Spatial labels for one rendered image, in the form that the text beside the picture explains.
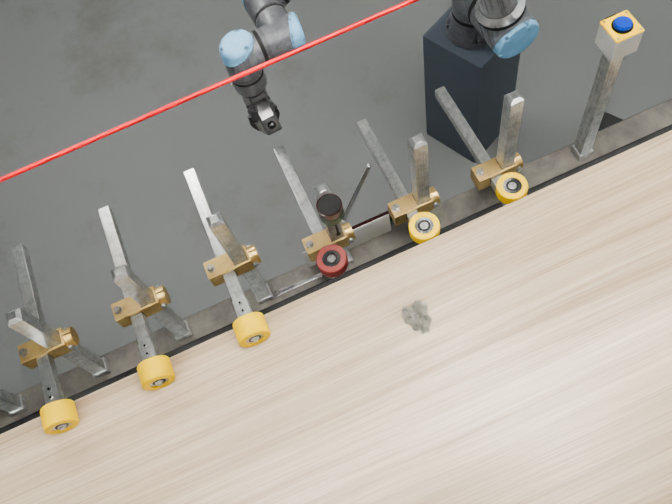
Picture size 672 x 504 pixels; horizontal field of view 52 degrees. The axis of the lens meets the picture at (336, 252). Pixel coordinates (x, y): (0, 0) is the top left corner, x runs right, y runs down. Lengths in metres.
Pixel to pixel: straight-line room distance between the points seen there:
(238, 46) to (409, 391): 0.94
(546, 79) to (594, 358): 1.74
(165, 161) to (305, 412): 1.80
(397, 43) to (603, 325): 1.96
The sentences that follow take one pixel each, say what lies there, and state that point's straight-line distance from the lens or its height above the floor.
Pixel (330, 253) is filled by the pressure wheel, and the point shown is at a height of 0.90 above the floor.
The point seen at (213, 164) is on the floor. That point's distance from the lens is 3.11.
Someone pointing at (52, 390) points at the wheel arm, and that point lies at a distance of 1.82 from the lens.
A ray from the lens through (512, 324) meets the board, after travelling 1.69.
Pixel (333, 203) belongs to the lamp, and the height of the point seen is 1.11.
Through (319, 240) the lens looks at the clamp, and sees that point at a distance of 1.83.
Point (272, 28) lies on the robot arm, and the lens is 1.84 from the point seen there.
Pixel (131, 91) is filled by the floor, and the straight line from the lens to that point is 3.50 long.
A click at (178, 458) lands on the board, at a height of 0.90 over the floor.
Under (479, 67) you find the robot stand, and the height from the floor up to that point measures 0.60.
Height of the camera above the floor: 2.49
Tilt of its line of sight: 64 degrees down
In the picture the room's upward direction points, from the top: 19 degrees counter-clockwise
